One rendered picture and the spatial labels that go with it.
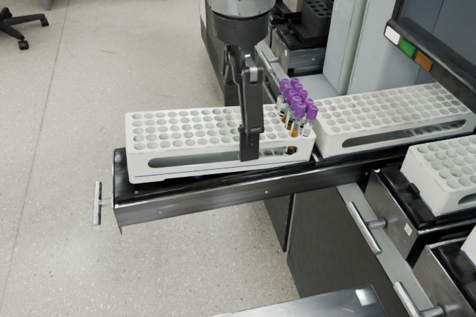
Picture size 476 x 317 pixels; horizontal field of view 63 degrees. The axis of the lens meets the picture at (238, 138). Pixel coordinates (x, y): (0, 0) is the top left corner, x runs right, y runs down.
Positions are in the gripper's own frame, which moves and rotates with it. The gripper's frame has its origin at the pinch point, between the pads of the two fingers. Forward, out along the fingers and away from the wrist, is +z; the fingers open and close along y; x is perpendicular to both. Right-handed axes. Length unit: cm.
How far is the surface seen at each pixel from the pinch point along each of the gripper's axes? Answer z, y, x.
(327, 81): 13.5, -28.6, 30.0
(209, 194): 7.3, 6.8, -6.9
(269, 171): 5.5, 5.7, 3.5
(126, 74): 87, -171, -30
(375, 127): 0.4, 4.9, 21.7
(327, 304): 4.8, 29.1, 3.4
